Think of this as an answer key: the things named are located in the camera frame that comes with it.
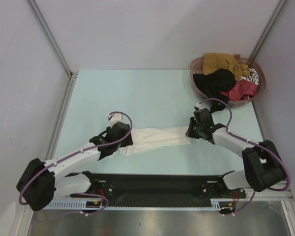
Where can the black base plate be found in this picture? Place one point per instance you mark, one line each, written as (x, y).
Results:
(126, 190)

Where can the white tank top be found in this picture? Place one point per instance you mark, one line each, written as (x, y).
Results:
(152, 138)

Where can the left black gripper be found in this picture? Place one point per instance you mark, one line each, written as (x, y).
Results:
(127, 137)

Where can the black tank top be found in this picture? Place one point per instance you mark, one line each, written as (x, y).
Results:
(211, 84)

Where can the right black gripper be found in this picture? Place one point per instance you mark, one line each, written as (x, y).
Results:
(191, 128)

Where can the pink laundry basket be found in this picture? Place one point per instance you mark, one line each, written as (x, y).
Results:
(197, 67)

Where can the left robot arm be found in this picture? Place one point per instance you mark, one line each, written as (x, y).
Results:
(43, 181)

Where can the right grey cable duct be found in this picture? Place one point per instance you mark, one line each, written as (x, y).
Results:
(222, 204)

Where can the mustard tank top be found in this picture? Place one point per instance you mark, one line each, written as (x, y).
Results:
(215, 61)

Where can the red tank top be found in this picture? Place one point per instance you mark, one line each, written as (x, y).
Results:
(243, 90)

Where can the left grey cable duct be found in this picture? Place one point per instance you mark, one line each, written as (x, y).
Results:
(75, 204)

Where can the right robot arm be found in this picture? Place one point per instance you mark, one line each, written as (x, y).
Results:
(262, 164)

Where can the grey cable duct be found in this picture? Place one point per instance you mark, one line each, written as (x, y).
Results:
(75, 204)
(222, 204)

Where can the aluminium frame rail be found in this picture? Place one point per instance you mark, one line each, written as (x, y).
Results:
(270, 195)

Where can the striped tank top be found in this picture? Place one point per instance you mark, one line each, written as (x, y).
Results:
(253, 77)

